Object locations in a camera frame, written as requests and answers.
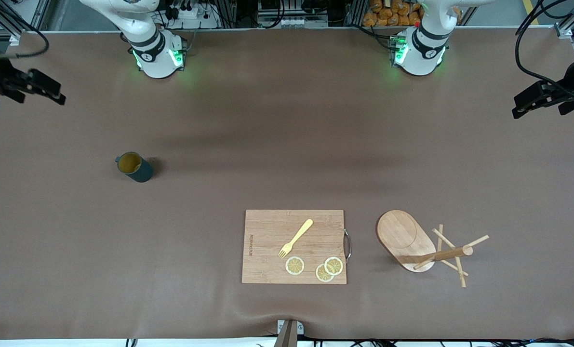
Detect dark green ribbed mug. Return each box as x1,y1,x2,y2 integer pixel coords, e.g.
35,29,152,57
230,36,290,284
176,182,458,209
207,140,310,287
115,151,154,183

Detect wooden mug tree rack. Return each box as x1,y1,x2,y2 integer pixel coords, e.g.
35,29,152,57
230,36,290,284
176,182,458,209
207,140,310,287
376,210,490,289

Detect white power strip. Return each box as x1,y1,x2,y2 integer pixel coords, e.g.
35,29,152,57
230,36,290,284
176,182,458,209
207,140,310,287
164,0,221,29

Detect orange snack bag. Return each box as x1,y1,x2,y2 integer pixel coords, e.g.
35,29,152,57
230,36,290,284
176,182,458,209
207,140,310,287
362,0,425,27

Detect white multi-socket strip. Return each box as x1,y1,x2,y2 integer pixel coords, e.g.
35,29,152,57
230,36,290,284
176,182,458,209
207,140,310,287
258,14,329,28

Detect yellow plastic fork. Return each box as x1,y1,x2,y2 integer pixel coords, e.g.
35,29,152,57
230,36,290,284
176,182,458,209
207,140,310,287
278,219,314,259

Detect bamboo cutting board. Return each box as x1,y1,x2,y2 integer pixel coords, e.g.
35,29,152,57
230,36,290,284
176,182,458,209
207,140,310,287
242,210,352,285

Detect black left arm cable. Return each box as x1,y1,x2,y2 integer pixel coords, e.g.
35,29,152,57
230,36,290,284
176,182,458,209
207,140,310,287
514,0,574,97

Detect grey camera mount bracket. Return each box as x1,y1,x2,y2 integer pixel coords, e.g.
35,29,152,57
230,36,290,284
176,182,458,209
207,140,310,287
273,320,305,347

